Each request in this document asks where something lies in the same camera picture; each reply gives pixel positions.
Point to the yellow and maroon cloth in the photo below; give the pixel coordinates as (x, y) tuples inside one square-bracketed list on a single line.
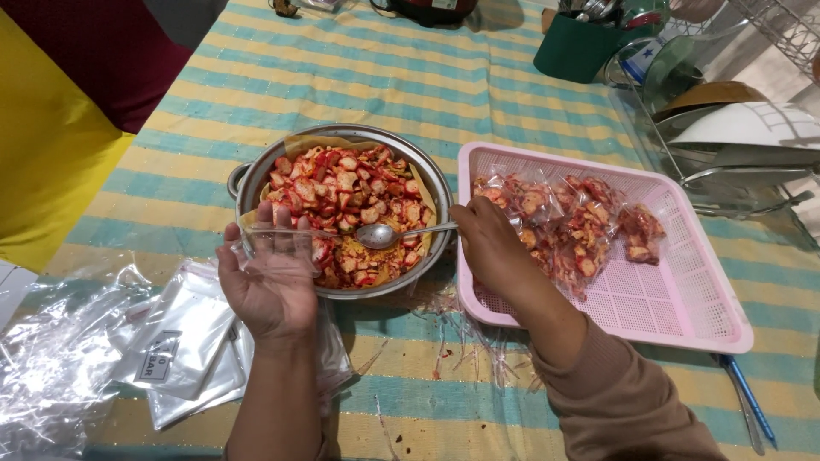
[(64, 128)]

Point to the black and red bag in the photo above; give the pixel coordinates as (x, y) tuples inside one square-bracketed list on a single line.
[(429, 9)]

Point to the heap of red snack chips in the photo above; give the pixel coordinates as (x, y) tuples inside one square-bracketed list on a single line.
[(346, 185)]

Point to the white paper sheet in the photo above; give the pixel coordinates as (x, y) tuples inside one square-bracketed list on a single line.
[(14, 288)]

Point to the metal spoon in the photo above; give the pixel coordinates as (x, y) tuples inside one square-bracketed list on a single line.
[(378, 235)]

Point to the metal utensils bunch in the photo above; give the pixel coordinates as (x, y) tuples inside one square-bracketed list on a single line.
[(592, 9)]

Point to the pile of filled snack bags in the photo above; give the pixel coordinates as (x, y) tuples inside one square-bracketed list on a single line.
[(576, 224)]

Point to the person's left hand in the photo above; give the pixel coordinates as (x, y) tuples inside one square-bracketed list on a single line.
[(272, 301)]

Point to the green utensil cup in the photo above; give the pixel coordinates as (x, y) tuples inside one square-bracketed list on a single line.
[(573, 51)]

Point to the small brown object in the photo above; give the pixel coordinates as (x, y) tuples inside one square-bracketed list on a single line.
[(284, 7)]

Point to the pink plastic basket tray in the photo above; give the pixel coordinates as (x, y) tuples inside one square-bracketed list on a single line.
[(672, 301)]

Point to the round metal pot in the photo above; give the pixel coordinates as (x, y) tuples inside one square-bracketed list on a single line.
[(269, 160)]

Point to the person's right fingers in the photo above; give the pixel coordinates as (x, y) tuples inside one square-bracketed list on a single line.
[(466, 214)]

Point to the striped yellow and teal tablecloth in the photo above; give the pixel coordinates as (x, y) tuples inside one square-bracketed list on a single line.
[(384, 77)]

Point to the clear plastic strip scraps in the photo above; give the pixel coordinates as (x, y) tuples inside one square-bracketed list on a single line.
[(474, 346)]

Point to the person's right hand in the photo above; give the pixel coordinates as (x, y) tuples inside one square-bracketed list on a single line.
[(496, 253)]

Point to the thin metal blade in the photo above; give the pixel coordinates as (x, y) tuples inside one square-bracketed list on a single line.
[(751, 426)]

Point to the crumpled clear plastic sheet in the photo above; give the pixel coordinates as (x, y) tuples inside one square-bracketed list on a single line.
[(51, 371)]

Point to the stack of empty bag packs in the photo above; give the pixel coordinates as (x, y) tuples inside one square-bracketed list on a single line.
[(186, 333)]

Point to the small clear plastic bag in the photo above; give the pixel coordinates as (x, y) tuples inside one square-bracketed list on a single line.
[(309, 254)]

